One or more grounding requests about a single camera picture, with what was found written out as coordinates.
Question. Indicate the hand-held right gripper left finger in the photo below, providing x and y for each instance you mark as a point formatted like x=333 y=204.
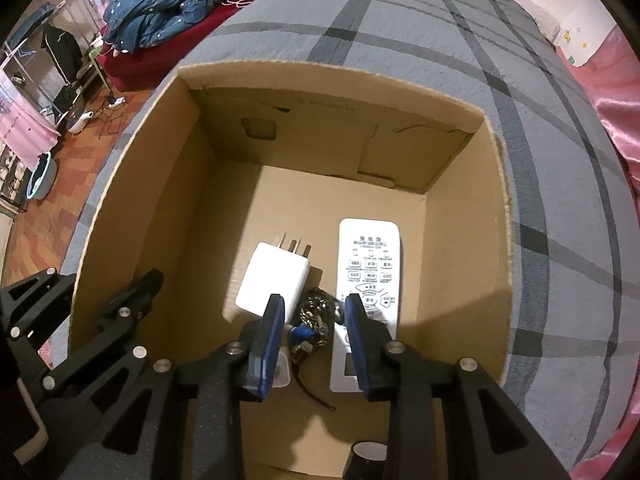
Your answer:
x=267 y=345

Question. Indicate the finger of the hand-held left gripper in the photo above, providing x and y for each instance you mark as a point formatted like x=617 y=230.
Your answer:
x=40 y=300
x=130 y=305

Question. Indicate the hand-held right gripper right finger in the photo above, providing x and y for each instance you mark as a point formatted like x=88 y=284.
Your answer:
x=357 y=345

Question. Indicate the small white case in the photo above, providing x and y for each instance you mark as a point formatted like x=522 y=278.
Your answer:
x=282 y=367

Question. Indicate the key bunch with blue fob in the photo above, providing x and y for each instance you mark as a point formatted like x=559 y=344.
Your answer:
x=312 y=317

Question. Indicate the white plug charger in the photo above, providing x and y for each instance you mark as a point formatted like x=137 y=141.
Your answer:
x=272 y=270

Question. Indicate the white remote control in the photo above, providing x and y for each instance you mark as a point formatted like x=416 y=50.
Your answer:
x=367 y=255

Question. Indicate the black tape roll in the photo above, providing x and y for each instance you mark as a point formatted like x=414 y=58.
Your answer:
x=360 y=465

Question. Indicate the cardboard box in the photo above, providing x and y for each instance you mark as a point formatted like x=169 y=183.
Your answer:
x=300 y=195

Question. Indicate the blue plastic basin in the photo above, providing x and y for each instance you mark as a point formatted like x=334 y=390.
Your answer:
x=47 y=182

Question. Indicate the dark shoe rack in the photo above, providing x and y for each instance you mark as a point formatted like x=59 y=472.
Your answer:
x=10 y=180

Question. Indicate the white power strip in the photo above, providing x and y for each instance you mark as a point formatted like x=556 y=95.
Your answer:
x=116 y=101

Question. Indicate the green metal side table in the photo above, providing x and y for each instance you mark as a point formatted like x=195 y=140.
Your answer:
x=104 y=77

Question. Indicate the red velvet sofa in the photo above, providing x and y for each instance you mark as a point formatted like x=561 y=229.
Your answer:
x=135 y=72

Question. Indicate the grey plaid blanket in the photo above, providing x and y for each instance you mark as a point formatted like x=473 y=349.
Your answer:
x=550 y=210

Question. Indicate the black hanging jacket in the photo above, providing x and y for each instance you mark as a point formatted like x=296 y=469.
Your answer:
x=62 y=55

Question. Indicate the dark blue starry quilt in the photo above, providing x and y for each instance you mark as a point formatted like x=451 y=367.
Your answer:
x=165 y=10

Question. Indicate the pink satin curtain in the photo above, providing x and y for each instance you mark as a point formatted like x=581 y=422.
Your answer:
x=620 y=125

